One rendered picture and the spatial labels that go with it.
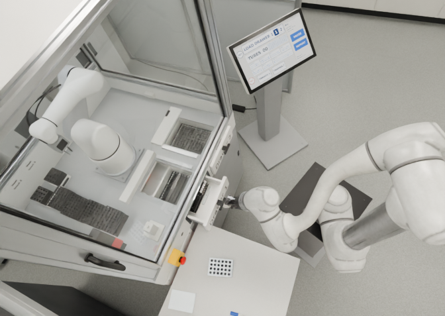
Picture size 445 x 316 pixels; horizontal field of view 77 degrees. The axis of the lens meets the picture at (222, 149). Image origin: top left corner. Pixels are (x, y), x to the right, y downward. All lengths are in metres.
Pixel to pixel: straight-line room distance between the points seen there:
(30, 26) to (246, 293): 1.36
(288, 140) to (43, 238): 2.21
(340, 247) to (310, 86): 2.07
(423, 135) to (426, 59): 2.74
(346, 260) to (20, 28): 1.34
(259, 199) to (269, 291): 0.59
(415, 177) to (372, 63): 2.63
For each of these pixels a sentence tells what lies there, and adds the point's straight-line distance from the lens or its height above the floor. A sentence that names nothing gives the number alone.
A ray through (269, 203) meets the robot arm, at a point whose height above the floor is 1.27.
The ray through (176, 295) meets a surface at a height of 0.78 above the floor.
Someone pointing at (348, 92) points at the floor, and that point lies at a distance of 3.10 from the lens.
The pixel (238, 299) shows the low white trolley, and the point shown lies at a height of 0.76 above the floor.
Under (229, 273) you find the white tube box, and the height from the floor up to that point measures 0.76.
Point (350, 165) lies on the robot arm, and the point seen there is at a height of 1.48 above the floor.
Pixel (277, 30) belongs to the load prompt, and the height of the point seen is 1.16.
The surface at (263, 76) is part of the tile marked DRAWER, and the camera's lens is 1.80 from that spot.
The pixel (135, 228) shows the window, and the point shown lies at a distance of 1.12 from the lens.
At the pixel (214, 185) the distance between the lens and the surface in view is 1.62.
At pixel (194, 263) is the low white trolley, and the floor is 0.76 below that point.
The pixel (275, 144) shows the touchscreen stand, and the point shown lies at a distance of 2.62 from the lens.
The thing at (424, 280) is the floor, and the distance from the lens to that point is 2.56.
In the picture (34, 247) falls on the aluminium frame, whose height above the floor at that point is 1.74.
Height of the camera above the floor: 2.32
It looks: 60 degrees down
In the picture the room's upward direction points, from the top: 17 degrees counter-clockwise
